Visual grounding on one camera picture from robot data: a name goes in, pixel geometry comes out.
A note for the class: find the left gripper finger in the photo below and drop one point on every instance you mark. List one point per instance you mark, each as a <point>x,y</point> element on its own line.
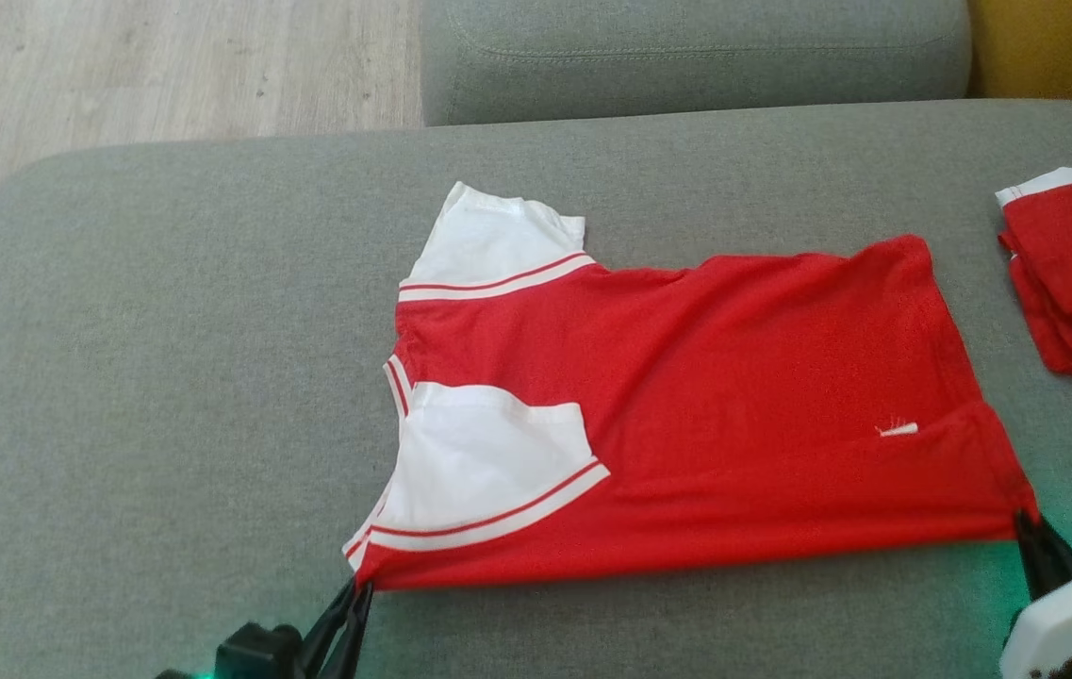
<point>354,641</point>
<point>328,634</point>

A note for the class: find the large grey sofa seat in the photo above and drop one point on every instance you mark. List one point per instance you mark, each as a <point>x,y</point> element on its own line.
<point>168,377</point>

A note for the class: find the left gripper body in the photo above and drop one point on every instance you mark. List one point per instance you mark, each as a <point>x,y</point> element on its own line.
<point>257,655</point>

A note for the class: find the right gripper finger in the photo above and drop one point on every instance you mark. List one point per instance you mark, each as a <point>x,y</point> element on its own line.
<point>1049,566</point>

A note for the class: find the yellow sofa cushion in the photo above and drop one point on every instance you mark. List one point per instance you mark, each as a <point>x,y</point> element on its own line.
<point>1063,47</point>

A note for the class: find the grey sofa seat cushion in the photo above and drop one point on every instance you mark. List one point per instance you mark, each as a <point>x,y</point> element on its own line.
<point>686,57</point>

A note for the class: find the right wrist camera white housing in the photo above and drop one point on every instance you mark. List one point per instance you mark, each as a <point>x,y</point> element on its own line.
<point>1054,627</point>

